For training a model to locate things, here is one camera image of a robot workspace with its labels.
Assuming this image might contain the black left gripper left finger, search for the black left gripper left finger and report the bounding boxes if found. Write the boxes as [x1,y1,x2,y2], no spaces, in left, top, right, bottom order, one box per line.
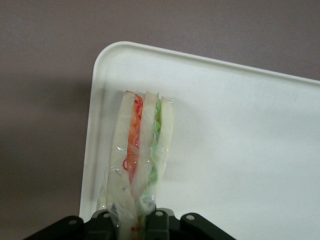
[23,209,118,240]

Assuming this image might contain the cream rectangular serving tray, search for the cream rectangular serving tray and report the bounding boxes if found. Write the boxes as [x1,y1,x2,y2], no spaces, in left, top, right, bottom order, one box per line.
[79,41,320,240]

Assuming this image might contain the triangle sandwich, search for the triangle sandwich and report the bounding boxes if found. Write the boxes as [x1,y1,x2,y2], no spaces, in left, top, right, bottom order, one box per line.
[96,90,175,240]

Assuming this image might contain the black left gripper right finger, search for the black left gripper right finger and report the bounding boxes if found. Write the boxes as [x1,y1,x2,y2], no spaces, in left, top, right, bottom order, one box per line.
[144,207,237,240]

